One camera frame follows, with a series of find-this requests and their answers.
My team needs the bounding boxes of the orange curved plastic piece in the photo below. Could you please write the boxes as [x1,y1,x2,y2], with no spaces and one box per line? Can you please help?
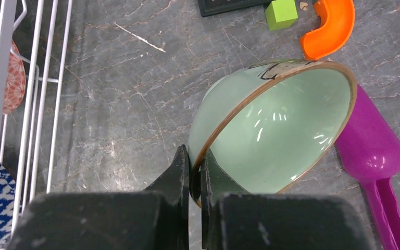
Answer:
[299,0,355,60]

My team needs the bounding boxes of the blue white patterned bowl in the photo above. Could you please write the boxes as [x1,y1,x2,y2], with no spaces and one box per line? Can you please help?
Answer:
[0,164,16,249]

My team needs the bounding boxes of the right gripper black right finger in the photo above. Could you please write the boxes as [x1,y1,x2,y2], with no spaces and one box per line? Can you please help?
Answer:
[199,151,371,249]

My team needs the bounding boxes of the black white chessboard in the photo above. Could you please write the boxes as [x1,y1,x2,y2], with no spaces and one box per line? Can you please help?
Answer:
[197,0,272,17]

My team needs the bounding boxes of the lime green cube block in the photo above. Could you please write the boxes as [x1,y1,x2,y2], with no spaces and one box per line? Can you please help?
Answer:
[265,0,298,31]

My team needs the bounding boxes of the magenta plastic scoop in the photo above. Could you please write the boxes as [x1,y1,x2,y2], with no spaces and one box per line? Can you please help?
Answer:
[335,86,400,249]

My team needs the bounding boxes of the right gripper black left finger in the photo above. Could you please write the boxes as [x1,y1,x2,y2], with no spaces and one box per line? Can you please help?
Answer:
[7,145,189,249]

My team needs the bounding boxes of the pale green ceramic bowl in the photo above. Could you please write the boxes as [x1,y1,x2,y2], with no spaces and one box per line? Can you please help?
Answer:
[187,59,358,206]

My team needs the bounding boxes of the white wire dish rack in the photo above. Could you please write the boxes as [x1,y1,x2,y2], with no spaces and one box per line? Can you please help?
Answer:
[0,1,77,249]

